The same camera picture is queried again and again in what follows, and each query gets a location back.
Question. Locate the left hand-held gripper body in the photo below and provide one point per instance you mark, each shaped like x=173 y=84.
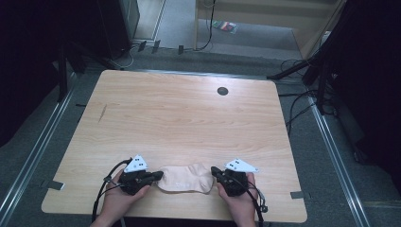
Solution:
x=135 y=181

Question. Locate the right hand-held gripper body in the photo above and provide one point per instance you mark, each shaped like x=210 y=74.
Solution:
x=235 y=184

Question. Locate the person's right hand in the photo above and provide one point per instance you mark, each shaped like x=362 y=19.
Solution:
x=242 y=206

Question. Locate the person's left hand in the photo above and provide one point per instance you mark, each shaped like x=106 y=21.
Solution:
x=118 y=201

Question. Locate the grey tape strip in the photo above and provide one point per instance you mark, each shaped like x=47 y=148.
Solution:
x=299 y=195
x=53 y=185

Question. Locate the black table grommet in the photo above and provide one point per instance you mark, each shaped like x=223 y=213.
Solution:
x=222 y=91

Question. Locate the black power plug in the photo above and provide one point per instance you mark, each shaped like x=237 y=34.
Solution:
x=142 y=46
x=181 y=49
x=156 y=46

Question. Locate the black metal stand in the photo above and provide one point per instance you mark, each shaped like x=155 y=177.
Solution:
x=321 y=85

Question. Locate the colourful packet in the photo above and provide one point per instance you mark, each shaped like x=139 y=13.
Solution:
x=225 y=26

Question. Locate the black cabinet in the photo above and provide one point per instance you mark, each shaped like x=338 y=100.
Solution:
x=118 y=25

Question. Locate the dark curtain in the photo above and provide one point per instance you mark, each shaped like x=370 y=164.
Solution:
x=372 y=78
x=31 y=63

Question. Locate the metal floor rail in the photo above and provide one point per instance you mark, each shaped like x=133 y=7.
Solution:
x=339 y=164
x=38 y=151

